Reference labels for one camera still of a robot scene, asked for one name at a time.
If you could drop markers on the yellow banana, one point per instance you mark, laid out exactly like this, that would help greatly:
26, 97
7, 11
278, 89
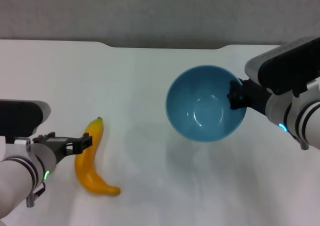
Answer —
88, 166

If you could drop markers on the blue bowl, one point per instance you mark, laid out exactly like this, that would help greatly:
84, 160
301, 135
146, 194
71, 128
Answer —
200, 111

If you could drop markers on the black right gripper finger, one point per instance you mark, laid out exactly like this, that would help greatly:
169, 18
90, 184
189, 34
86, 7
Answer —
236, 96

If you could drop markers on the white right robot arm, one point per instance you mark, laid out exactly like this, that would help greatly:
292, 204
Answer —
300, 113

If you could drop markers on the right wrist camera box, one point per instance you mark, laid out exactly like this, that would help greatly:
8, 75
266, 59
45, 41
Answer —
287, 66

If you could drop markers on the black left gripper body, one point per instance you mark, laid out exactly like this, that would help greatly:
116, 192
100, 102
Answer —
58, 148

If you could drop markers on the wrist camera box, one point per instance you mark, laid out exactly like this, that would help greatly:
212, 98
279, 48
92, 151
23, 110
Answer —
287, 66
20, 118

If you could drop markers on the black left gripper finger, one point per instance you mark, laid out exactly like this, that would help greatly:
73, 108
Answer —
83, 143

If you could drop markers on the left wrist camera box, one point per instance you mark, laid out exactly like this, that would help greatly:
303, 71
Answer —
20, 118

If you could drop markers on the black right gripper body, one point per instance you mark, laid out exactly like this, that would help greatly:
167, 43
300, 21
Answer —
255, 96

